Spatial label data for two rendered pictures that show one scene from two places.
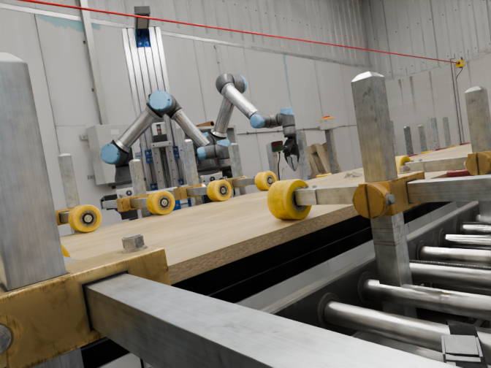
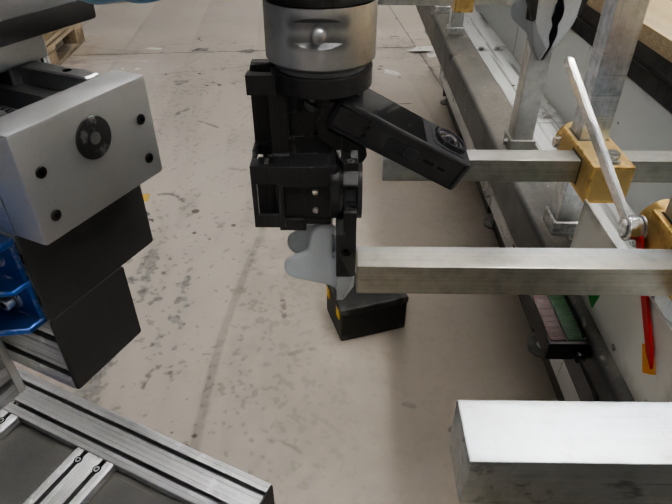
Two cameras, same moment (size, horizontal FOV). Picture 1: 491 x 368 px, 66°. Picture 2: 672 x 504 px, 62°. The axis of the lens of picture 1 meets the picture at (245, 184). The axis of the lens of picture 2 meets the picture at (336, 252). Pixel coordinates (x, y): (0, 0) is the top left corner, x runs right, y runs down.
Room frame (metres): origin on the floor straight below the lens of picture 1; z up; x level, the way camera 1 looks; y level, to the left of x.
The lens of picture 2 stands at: (1.92, 0.37, 1.15)
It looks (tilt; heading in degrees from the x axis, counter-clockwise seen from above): 36 degrees down; 311
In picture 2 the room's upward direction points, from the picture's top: straight up
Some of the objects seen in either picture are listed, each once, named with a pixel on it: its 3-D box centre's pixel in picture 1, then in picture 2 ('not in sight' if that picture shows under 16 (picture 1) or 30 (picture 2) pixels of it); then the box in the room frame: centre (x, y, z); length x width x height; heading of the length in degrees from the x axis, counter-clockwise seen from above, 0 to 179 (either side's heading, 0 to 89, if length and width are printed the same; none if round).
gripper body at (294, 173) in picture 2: (228, 177); (312, 143); (2.20, 0.09, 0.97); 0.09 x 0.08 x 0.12; 41
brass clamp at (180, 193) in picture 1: (190, 191); not in sight; (1.63, 0.24, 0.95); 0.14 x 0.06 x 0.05; 131
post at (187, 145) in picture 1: (195, 195); not in sight; (1.64, 0.22, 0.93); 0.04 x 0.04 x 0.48; 41
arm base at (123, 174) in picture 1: (126, 172); not in sight; (2.38, 0.73, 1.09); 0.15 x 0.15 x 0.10
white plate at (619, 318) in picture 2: not in sight; (613, 301); (2.00, -0.17, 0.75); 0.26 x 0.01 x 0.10; 131
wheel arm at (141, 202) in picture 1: (129, 202); not in sight; (1.46, 0.45, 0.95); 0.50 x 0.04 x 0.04; 41
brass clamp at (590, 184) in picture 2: not in sight; (589, 159); (2.11, -0.33, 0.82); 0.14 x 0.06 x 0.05; 131
